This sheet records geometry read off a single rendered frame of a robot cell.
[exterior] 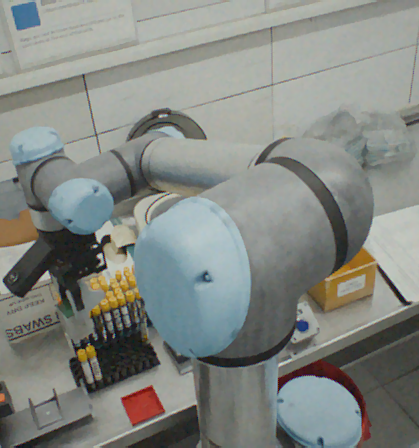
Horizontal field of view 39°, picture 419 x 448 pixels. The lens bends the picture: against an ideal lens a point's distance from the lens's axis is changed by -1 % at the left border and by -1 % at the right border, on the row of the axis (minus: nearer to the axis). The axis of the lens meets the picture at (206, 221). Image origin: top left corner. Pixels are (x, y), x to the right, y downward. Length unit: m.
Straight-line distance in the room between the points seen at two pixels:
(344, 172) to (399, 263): 0.98
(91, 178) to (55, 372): 0.60
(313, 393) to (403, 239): 0.77
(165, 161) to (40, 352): 0.71
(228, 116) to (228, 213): 1.25
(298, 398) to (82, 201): 0.39
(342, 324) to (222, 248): 0.92
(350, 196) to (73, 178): 0.43
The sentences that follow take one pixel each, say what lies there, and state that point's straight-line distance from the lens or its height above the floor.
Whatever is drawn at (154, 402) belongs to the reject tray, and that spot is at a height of 0.88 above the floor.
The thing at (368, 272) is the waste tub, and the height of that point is 0.95.
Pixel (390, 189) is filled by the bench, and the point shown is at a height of 0.87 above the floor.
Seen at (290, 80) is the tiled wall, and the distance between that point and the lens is 1.75.
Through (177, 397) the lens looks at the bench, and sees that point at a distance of 1.21.
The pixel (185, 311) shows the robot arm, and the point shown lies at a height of 1.53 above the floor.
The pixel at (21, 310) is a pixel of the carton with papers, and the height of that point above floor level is 0.96.
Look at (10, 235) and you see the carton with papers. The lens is 1.56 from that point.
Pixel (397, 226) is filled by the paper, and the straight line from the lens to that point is 1.58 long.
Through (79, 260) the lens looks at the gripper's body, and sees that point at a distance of 0.99.
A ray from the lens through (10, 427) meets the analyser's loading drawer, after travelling 1.21.
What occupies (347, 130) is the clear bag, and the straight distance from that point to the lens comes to 1.73.
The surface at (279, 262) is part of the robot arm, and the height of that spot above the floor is 1.55.
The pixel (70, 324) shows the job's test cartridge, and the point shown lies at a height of 1.10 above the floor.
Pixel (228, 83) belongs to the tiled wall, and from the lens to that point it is 1.64.
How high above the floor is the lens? 1.85
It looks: 37 degrees down
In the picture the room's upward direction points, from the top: 6 degrees counter-clockwise
